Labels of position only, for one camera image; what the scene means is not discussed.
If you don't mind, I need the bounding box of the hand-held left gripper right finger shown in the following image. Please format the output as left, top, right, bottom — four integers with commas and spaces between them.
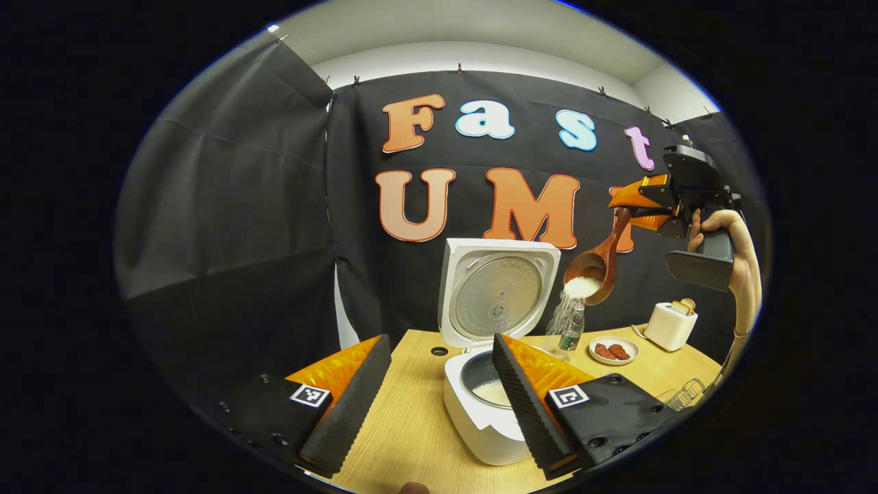
491, 333, 676, 481

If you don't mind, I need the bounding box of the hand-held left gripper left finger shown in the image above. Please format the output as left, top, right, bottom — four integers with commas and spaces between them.
206, 334, 393, 479

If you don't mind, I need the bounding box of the white rice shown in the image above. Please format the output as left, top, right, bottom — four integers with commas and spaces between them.
472, 379, 512, 405
545, 274, 606, 337

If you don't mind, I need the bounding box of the white rice cooker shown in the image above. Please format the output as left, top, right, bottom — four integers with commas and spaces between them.
439, 237, 562, 467

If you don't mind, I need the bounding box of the wooden spoon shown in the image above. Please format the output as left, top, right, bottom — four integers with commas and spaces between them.
564, 206, 635, 306

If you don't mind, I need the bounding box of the clear plastic water bottle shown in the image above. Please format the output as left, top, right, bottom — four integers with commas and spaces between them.
557, 302, 586, 362

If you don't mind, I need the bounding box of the white toaster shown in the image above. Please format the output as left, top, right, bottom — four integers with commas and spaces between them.
643, 302, 699, 352

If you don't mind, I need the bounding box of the white oval plate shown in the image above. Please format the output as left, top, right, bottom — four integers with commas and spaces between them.
589, 336, 640, 366

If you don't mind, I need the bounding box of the black backdrop cloth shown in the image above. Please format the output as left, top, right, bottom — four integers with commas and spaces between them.
113, 31, 769, 405

